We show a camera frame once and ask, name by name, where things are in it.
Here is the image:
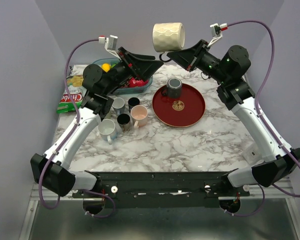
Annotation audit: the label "white blue mug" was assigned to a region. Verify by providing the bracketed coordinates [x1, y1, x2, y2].
[97, 119, 118, 145]

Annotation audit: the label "beige mug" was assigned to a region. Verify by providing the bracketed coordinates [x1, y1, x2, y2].
[152, 22, 186, 63]

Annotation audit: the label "white box with knob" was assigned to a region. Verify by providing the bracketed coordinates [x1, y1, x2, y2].
[241, 143, 262, 166]

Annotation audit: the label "yellow orange fruit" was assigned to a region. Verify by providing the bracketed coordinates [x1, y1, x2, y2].
[101, 63, 112, 73]

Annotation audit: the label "brown small mug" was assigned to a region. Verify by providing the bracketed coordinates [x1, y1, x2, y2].
[117, 113, 131, 132]

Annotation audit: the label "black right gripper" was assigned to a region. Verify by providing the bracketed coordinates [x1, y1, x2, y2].
[168, 39, 230, 85]

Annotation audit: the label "red round tray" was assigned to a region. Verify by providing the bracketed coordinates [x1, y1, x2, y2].
[152, 83, 206, 128]

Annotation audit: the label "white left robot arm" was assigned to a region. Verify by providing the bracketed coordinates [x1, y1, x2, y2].
[30, 47, 163, 198]

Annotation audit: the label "pink mug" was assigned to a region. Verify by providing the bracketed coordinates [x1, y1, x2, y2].
[130, 105, 148, 129]

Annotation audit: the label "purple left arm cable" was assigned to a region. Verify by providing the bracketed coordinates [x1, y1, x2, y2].
[38, 37, 116, 218]

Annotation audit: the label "dark grey mug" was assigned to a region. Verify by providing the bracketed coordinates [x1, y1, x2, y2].
[161, 78, 183, 99]

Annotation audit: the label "green chips bag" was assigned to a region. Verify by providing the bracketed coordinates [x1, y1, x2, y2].
[56, 75, 87, 114]

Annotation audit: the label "sage green mug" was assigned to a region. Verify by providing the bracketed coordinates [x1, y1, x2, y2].
[103, 108, 112, 120]

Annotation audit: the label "red apple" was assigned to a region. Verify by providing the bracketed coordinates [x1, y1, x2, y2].
[128, 77, 149, 88]

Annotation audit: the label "dark blue mug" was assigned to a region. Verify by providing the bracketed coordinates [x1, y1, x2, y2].
[128, 97, 140, 112]

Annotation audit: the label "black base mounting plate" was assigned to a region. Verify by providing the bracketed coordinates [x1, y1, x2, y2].
[92, 171, 250, 209]

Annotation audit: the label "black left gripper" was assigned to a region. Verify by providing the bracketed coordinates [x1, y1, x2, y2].
[102, 47, 163, 96]

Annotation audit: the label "light blue textured mug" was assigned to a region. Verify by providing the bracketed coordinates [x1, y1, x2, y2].
[112, 97, 126, 116]

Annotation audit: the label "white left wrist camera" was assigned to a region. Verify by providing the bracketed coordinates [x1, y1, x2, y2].
[98, 35, 120, 59]

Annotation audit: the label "teal plastic fruit container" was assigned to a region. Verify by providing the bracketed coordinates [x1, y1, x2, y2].
[92, 57, 153, 95]

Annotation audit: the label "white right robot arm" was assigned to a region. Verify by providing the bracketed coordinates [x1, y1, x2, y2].
[167, 40, 300, 196]

